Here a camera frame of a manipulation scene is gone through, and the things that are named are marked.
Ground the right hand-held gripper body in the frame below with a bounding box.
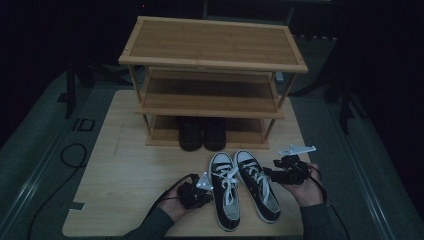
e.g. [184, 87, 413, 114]
[273, 143, 317, 186]

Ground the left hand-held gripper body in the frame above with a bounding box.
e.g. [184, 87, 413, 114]
[176, 171, 215, 211]

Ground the black and white sneaker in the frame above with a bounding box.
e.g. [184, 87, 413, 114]
[232, 149, 282, 225]
[207, 151, 242, 233]

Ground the black shoe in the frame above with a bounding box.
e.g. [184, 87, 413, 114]
[177, 116, 204, 153]
[203, 116, 227, 152]

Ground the wooden shoe rack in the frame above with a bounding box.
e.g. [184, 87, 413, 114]
[118, 15, 309, 150]

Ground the person's left hand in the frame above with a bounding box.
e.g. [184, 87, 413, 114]
[158, 184, 192, 224]

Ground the person's right hand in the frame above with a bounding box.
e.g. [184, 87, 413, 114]
[282, 162, 326, 208]

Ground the black metal stand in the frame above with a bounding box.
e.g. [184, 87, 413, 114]
[55, 58, 98, 120]
[323, 64, 368, 135]

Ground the left hand-held gripper cable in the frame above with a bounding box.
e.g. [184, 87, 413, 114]
[143, 172, 201, 222]

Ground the hand-held gripper cable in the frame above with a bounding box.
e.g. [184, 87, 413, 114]
[143, 172, 201, 222]
[299, 164, 352, 240]

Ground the right hand-held gripper cable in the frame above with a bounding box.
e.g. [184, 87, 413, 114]
[299, 164, 352, 240]

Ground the black floor cable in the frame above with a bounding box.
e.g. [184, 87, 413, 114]
[27, 142, 89, 240]

